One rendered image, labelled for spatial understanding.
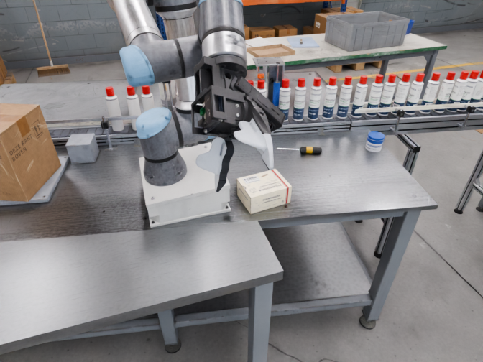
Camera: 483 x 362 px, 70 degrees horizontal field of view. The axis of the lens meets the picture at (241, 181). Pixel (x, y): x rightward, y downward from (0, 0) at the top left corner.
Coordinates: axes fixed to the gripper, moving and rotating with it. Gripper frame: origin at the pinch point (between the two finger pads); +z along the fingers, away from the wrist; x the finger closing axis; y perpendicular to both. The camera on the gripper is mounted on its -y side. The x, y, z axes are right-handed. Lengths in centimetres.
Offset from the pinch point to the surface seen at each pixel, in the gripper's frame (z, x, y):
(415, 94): -61, -34, -130
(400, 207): -3, -26, -86
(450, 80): -66, -23, -143
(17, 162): -27, -91, 29
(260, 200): -8, -50, -42
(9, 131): -36, -85, 32
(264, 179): -17, -52, -46
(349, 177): -18, -43, -83
